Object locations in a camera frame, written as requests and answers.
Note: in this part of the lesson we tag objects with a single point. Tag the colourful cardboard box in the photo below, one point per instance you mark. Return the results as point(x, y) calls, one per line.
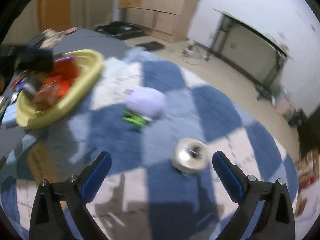
point(308, 169)

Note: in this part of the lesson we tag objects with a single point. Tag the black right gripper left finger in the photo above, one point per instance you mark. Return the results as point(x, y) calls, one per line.
point(47, 217)

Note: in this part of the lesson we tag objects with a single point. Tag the red foil box in tray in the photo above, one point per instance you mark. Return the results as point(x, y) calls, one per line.
point(65, 71)

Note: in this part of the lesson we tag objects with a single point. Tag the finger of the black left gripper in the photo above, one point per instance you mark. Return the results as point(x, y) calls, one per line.
point(34, 59)

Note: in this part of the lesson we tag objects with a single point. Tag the blue white checkered rug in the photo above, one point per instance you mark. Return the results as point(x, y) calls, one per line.
point(143, 196)

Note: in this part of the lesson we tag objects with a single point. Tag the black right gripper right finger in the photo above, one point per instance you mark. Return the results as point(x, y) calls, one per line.
point(276, 220)

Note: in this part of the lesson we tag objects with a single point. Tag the black folding table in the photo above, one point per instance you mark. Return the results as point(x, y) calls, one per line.
point(253, 54)

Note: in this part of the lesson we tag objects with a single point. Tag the yellow plastic tray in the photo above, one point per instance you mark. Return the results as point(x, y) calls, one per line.
point(47, 97)

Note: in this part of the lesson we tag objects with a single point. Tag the brown label patch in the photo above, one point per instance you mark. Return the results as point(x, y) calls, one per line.
point(41, 164)

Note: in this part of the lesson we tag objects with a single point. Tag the wooden cabinet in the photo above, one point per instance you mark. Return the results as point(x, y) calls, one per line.
point(168, 20)

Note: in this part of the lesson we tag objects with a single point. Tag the black case on floor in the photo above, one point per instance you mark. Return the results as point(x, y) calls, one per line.
point(121, 30)

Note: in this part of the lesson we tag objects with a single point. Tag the lavender pompom keychain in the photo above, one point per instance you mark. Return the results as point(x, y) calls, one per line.
point(143, 105)

